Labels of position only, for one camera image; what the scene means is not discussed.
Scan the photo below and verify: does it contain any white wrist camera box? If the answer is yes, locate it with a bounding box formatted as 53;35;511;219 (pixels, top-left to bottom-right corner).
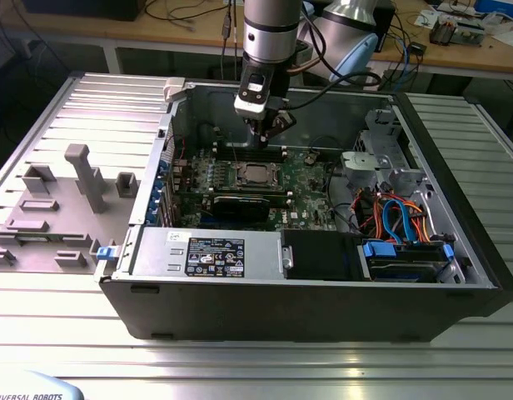
232;72;275;116

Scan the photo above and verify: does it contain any black camera cable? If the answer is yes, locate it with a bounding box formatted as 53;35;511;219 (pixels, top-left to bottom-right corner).
281;71;383;112

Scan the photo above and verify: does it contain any wooden desk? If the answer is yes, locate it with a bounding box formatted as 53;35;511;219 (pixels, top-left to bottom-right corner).
14;0;513;80

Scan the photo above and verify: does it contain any black RAM slot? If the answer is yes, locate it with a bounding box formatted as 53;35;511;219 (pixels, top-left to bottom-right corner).
187;182;291;196
217;148;287;160
217;142;285;151

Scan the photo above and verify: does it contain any black looped cable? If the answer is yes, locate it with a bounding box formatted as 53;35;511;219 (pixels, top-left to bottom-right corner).
326;162;354;233

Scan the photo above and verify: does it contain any green RAM stick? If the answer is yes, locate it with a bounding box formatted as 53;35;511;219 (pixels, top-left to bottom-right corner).
15;234;65;243

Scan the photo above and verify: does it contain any blue expansion slot retainer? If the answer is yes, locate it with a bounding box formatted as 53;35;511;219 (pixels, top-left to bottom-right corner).
147;160;168;228

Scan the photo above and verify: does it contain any hard disk in blue carrier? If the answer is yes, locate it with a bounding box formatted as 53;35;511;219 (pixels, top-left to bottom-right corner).
362;240;456;284

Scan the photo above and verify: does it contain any green motherboard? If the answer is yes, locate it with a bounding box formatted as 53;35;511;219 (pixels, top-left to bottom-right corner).
168;143;339;233

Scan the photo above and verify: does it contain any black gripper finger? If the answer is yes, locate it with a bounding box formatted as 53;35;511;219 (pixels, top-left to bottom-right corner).
267;108;298;141
244;114;271;150

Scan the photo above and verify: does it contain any blue hanging cable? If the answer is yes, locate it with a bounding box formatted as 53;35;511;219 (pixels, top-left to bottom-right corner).
399;24;412;80

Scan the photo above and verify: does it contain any grey parts rack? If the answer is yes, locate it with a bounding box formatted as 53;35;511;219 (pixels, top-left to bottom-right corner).
0;143;142;274

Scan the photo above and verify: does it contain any black open PC case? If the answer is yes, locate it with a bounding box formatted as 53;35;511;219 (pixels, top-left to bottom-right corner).
98;78;513;343

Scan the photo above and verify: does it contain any silver power supply unit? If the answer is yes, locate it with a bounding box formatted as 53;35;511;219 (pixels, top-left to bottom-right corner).
131;227;285;280

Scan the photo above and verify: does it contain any blue flat wire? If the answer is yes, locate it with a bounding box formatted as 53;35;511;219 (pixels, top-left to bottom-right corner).
381;198;420;245

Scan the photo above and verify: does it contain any orange wire bundle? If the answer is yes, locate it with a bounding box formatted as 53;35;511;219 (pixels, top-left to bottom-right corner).
405;201;431;243

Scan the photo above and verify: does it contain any silver metal drive cage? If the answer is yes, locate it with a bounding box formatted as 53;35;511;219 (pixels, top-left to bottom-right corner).
339;108;428;197

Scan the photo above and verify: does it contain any black monitor base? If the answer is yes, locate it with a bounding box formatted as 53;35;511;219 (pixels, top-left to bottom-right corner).
21;0;141;22

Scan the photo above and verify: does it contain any black drive bay box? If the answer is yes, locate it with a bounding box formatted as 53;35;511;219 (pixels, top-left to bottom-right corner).
281;229;361;281

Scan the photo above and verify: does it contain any finned heat sink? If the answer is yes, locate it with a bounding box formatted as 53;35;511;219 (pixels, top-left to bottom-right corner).
429;18;457;46

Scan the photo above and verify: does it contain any black graphics card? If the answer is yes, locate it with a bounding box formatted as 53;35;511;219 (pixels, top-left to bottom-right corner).
212;194;271;223

